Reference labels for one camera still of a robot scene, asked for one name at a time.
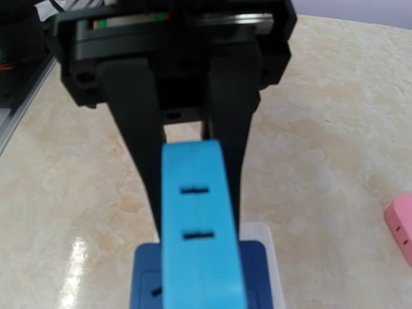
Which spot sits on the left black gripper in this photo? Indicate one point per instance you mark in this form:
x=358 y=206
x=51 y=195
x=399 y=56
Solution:
x=165 y=62

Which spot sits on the white multicolour power strip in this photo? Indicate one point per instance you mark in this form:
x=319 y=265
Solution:
x=261 y=232

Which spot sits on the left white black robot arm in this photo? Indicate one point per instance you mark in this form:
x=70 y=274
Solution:
x=22 y=48

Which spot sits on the pink flat plug adapter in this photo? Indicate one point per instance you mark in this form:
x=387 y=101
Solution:
x=398 y=220

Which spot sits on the light blue adapter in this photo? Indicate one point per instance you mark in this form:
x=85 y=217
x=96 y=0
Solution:
x=201 y=264

